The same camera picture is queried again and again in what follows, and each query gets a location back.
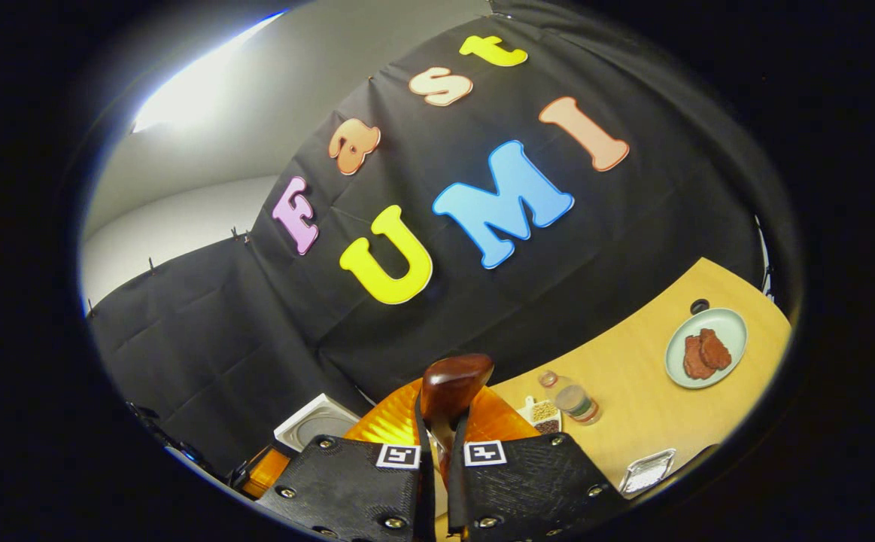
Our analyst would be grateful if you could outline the pale green plate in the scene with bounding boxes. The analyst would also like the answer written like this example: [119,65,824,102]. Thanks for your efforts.
[664,307,749,390]

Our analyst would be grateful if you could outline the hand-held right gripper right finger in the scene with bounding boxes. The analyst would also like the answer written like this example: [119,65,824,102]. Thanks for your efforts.
[448,385,630,542]

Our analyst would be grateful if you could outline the brown wooden spoon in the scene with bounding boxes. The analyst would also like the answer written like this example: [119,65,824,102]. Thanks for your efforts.
[421,354,495,483]

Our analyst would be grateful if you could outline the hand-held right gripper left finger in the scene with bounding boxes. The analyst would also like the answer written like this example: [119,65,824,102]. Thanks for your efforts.
[257,379,438,542]

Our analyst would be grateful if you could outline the clear plastic bottle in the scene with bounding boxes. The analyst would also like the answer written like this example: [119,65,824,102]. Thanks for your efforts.
[537,369,601,426]

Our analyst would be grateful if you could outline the black backdrop cloth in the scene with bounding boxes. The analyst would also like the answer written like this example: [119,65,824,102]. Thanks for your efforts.
[87,0,803,483]

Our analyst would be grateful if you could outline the white rice cooker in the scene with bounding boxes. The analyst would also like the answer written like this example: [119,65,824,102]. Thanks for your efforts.
[274,393,363,452]

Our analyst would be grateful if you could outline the white divided bean dish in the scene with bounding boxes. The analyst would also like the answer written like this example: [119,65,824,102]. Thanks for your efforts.
[516,395,562,436]

